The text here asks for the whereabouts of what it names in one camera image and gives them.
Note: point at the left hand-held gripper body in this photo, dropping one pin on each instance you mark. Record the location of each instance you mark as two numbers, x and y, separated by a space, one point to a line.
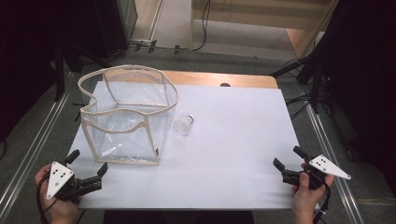
59 180

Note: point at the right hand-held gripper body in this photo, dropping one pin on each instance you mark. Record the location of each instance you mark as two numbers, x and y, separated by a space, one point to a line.
327 165

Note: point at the clear plastic beige-trimmed basket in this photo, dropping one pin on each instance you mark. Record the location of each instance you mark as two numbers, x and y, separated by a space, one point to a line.
124 130

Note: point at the white shuttlecock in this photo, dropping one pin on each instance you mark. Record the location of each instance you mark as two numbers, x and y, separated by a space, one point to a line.
184 123

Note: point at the person's left hand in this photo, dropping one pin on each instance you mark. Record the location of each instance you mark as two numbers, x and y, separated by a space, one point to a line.
60 211

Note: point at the person's right hand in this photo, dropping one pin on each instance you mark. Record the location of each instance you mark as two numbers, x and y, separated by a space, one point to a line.
306 202

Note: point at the white table board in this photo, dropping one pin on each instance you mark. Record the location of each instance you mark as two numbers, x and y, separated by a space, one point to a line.
230 146

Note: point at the black metal stand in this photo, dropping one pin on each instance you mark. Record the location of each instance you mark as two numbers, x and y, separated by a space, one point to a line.
316 81
59 74

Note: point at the wooden table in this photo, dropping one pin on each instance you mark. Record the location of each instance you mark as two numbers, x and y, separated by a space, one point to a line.
202 79

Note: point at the dark cabinet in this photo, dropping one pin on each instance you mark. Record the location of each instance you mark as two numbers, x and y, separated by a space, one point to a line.
112 25

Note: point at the wooden shelf unit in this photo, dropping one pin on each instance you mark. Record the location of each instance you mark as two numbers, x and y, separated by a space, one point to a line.
258 18

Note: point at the metal floor rail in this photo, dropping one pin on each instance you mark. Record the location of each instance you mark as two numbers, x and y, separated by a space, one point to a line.
34 149
330 146

